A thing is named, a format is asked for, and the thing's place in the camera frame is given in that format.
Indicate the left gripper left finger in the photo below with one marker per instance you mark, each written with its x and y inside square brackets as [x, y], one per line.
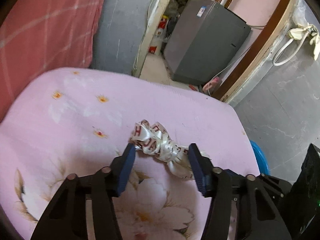
[121, 168]

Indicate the white birthday ribbon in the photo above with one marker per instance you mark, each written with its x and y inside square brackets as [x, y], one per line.
[154, 140]

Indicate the white rubber gloves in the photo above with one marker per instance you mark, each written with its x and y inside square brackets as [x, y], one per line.
[301, 34]

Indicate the red white sack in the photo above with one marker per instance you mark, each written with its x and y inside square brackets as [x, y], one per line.
[159, 36]

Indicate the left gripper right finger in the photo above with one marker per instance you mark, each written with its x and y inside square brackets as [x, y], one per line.
[202, 169]

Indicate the pink slipper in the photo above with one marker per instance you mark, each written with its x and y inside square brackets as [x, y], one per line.
[212, 86]

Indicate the grey washing machine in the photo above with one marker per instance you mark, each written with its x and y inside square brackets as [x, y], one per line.
[205, 39]

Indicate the red plaid cloth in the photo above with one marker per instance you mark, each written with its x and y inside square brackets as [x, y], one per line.
[42, 35]

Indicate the blue plastic bucket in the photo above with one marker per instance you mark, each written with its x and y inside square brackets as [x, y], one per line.
[260, 158]

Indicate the pink floral tablecloth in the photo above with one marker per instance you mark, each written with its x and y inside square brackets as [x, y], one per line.
[77, 120]

